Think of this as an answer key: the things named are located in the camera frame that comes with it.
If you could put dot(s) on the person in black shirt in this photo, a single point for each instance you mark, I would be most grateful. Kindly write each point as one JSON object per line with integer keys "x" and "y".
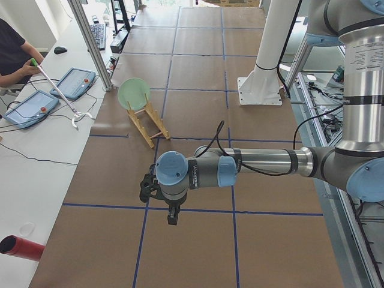
{"x": 15, "y": 51}

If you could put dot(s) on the far blue teach pendant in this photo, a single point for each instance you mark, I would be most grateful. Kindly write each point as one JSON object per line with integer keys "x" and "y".
{"x": 75, "y": 82}

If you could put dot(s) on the person's hand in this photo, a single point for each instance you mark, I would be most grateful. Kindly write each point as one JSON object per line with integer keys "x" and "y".
{"x": 29, "y": 69}

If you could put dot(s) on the black keyboard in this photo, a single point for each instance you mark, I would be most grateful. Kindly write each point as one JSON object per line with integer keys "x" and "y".
{"x": 98, "y": 31}

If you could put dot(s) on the metal reacher grabber stick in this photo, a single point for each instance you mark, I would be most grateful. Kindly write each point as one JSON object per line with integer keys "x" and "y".
{"x": 77, "y": 114}

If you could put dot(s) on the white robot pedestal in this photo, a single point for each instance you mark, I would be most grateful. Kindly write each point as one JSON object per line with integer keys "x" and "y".
{"x": 261, "y": 86}

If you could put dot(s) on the aluminium frame rail right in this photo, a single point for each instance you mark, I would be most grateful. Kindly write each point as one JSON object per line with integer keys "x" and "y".
{"x": 355, "y": 227}

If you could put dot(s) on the near blue teach pendant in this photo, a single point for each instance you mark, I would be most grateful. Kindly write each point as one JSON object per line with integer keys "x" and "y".
{"x": 31, "y": 110}

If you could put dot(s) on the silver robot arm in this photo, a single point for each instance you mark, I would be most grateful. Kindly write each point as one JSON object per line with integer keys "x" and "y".
{"x": 354, "y": 165}

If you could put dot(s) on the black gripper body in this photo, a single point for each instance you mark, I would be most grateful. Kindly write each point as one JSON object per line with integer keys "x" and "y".
{"x": 174, "y": 204}

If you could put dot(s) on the red cylinder tube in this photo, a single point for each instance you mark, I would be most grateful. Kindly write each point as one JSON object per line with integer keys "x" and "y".
{"x": 22, "y": 248}

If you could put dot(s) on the blue teach pendant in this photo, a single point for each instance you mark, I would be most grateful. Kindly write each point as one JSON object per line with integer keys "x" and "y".
{"x": 31, "y": 110}
{"x": 75, "y": 82}

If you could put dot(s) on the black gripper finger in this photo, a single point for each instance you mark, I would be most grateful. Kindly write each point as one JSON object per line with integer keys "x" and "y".
{"x": 171, "y": 216}
{"x": 176, "y": 214}

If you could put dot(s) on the black computer mouse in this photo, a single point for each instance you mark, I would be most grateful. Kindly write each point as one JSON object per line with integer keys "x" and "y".
{"x": 59, "y": 50}

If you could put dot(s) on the aluminium frame post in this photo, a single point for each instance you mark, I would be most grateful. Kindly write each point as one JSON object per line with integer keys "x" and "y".
{"x": 83, "y": 24}

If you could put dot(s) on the light green plate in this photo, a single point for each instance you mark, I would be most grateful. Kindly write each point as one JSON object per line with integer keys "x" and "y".
{"x": 134, "y": 94}

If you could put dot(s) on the wooden dish rack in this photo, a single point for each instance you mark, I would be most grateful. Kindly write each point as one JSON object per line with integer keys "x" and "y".
{"x": 148, "y": 122}

